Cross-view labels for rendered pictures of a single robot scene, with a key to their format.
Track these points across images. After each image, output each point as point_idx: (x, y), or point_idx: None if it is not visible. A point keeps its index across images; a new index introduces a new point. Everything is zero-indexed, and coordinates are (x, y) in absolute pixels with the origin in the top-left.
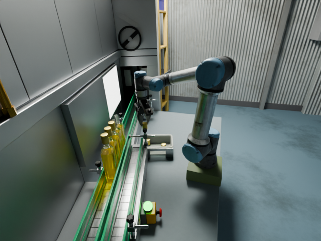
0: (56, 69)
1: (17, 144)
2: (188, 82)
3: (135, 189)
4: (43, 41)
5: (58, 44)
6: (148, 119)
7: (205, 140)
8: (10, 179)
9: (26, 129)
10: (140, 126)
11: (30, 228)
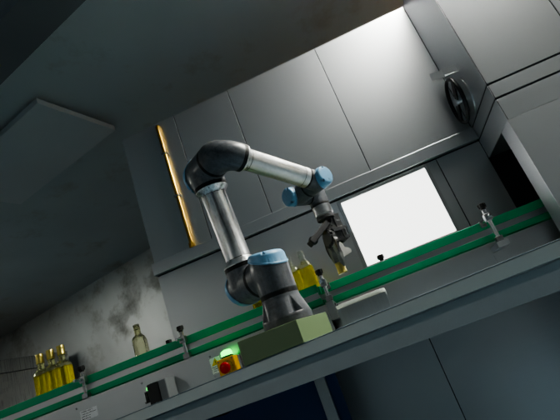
0: (245, 213)
1: (197, 265)
2: (275, 179)
3: (232, 330)
4: (232, 197)
5: (252, 192)
6: (337, 254)
7: (226, 265)
8: (187, 283)
9: (197, 256)
10: (439, 284)
11: (194, 323)
